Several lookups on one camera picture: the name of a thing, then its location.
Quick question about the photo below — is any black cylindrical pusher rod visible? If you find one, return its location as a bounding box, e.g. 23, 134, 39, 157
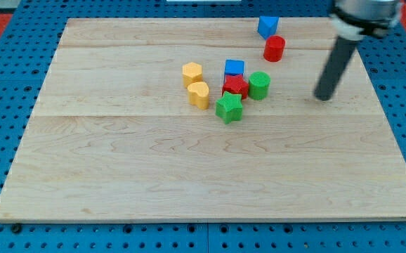
313, 36, 358, 101

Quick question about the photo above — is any red star block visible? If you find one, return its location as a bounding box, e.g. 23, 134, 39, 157
222, 74, 249, 99

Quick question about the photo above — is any green star block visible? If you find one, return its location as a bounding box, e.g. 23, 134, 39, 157
215, 91, 243, 124

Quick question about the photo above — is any red cylinder block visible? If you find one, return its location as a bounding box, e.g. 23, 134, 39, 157
263, 35, 286, 62

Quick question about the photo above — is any blue triangular prism block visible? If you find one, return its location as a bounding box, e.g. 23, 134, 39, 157
257, 15, 280, 40

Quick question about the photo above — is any green cylinder block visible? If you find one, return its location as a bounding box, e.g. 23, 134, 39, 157
248, 71, 271, 100

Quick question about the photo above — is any blue cube block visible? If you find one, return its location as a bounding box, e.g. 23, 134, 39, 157
224, 59, 244, 76

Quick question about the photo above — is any yellow heart block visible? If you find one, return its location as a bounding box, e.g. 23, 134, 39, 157
187, 82, 209, 110

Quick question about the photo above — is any yellow hexagon block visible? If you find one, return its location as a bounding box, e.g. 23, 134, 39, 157
182, 62, 203, 88

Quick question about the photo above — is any light wooden board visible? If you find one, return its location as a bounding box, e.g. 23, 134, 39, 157
0, 18, 406, 223

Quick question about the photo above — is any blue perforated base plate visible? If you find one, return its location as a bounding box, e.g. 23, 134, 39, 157
0, 1, 406, 252

